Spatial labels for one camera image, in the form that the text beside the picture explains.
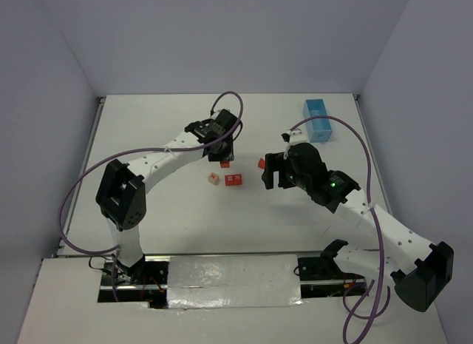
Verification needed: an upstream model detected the light blue plastic box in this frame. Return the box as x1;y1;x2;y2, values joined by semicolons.
302;99;333;143

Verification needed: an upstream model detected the natural wood cube red N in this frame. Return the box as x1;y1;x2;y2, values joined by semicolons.
208;172;220;185

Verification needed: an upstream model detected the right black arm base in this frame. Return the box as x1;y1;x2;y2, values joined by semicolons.
293;240;367;299

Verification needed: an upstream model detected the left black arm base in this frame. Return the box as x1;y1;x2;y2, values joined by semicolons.
98;260;169;309

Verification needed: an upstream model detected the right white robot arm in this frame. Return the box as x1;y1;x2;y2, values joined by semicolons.
262;143;454;312

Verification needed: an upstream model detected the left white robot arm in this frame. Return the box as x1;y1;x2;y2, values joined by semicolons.
95;109;237;283

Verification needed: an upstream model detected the red cube letter R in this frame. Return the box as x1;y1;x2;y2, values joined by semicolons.
233;174;242;186

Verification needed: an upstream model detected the red cube white pattern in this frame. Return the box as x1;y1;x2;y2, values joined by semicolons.
225;175;234;186

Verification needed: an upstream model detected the silver tape strip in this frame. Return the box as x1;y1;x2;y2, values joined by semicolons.
167;254;302;309

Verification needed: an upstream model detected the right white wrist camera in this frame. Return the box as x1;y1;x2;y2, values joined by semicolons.
282;129;307;154

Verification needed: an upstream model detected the aluminium table edge rail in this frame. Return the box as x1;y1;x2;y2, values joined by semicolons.
353;94;393;215

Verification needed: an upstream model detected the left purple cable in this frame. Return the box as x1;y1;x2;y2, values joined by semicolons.
58;90;245;304

